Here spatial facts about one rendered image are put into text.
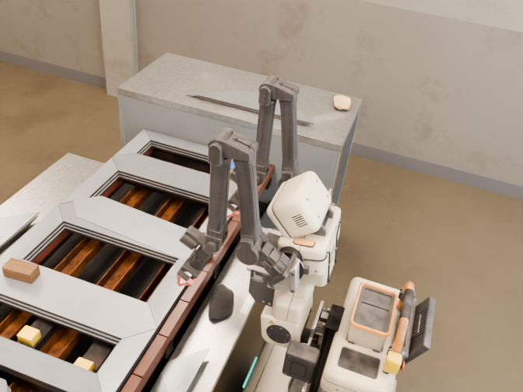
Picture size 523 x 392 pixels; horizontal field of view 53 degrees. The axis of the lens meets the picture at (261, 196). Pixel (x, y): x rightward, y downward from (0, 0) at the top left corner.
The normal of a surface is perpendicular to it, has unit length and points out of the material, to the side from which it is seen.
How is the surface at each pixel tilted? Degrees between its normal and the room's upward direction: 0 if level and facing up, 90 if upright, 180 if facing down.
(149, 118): 90
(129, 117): 90
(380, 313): 0
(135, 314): 0
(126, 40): 90
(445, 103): 90
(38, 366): 0
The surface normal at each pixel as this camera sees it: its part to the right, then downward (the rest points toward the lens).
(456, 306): 0.10, -0.79
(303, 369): -0.33, 0.54
